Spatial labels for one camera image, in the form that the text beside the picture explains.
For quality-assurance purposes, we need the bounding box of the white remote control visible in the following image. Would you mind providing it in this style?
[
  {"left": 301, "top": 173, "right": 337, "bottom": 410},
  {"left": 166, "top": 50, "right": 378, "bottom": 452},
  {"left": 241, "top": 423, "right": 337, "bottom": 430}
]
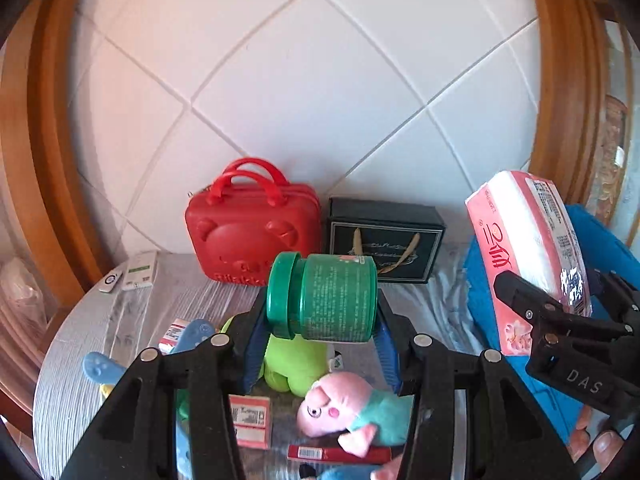
[{"left": 97, "top": 267, "right": 126, "bottom": 294}]

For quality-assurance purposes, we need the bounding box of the red bear suitcase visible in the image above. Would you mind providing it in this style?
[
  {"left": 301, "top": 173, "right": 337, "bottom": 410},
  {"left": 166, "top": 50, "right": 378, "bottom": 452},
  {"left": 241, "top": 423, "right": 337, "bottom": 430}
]
[{"left": 184, "top": 157, "right": 322, "bottom": 288}]

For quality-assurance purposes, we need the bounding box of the pink box white label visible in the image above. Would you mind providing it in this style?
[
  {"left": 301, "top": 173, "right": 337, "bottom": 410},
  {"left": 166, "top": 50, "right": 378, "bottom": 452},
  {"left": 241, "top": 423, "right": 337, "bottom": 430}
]
[{"left": 229, "top": 394, "right": 273, "bottom": 448}]

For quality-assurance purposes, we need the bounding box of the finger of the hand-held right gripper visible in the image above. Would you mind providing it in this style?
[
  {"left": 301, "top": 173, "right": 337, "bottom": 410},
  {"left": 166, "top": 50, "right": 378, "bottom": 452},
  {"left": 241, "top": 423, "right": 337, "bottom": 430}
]
[
  {"left": 492, "top": 270, "right": 636, "bottom": 342},
  {"left": 586, "top": 266, "right": 640, "bottom": 332}
]

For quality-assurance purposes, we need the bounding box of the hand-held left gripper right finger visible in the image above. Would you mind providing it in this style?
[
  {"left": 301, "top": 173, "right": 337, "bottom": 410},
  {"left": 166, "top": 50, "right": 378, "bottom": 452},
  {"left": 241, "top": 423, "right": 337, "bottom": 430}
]
[{"left": 372, "top": 295, "right": 581, "bottom": 480}]

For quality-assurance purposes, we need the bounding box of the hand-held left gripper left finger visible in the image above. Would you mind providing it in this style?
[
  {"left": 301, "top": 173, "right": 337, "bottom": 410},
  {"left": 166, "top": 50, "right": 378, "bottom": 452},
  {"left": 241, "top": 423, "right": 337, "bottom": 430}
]
[{"left": 60, "top": 287, "right": 273, "bottom": 480}]

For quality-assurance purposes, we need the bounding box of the red white small box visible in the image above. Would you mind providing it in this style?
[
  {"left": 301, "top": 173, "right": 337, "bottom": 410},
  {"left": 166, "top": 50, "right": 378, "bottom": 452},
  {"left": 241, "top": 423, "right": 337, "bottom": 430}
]
[{"left": 159, "top": 317, "right": 188, "bottom": 353}]

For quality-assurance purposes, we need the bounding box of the pink pig plush blue shirt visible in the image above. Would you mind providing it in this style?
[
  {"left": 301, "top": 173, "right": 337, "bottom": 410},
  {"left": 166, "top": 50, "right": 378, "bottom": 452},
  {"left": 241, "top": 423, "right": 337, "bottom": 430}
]
[{"left": 296, "top": 372, "right": 416, "bottom": 458}]

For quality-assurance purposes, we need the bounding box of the green plastic jar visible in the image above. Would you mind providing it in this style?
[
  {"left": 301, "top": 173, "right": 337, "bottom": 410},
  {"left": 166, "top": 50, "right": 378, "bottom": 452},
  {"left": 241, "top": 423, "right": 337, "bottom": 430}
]
[{"left": 266, "top": 252, "right": 378, "bottom": 345}]

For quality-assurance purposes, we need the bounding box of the light blue table cloth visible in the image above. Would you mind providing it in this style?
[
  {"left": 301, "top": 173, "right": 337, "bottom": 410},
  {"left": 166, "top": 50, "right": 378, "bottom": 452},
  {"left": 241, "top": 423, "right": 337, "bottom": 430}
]
[{"left": 32, "top": 240, "right": 481, "bottom": 480}]

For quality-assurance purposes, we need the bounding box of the white green box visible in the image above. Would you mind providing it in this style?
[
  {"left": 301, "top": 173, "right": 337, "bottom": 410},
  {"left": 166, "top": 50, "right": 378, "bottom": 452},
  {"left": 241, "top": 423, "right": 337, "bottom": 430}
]
[{"left": 122, "top": 251, "right": 158, "bottom": 291}]

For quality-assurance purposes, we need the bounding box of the rolled patterned carpet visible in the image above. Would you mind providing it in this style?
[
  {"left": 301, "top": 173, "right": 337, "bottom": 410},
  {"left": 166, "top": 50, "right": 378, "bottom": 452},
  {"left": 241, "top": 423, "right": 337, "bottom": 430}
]
[{"left": 585, "top": 92, "right": 631, "bottom": 226}]

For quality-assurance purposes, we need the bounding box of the red flat box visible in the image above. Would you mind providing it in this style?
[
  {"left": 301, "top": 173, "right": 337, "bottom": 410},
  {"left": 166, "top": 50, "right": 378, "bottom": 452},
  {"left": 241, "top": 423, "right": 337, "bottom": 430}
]
[{"left": 287, "top": 444, "right": 393, "bottom": 465}]

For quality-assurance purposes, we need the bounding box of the black gift box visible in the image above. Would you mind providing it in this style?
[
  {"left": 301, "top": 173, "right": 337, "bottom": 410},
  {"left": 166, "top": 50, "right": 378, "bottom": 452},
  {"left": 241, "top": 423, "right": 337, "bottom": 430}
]
[{"left": 327, "top": 197, "right": 447, "bottom": 285}]

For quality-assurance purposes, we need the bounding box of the person's right hand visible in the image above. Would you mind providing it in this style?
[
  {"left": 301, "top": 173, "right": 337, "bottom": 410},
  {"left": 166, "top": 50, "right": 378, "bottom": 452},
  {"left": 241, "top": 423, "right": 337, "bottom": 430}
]
[{"left": 565, "top": 407, "right": 628, "bottom": 466}]

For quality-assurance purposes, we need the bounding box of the large pink tissue pack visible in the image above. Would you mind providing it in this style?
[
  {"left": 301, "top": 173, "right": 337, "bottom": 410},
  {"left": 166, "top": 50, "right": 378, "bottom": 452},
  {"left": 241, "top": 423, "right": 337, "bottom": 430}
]
[{"left": 465, "top": 170, "right": 593, "bottom": 357}]

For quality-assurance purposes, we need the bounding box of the blue plastic storage crate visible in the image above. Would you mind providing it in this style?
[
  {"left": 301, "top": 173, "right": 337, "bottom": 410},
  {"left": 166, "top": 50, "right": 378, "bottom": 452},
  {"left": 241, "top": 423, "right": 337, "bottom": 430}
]
[{"left": 462, "top": 204, "right": 640, "bottom": 446}]

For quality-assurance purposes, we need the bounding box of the wooden wall frame post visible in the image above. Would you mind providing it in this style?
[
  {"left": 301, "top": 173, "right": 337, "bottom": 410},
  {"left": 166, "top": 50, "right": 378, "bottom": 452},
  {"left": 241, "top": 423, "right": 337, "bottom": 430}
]
[
  {"left": 0, "top": 0, "right": 118, "bottom": 436},
  {"left": 525, "top": 0, "right": 626, "bottom": 216}
]

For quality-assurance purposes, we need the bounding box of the light green plush toy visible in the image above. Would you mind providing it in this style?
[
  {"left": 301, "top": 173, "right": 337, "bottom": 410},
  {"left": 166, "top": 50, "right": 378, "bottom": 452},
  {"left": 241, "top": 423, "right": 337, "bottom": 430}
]
[{"left": 220, "top": 315, "right": 341, "bottom": 396}]

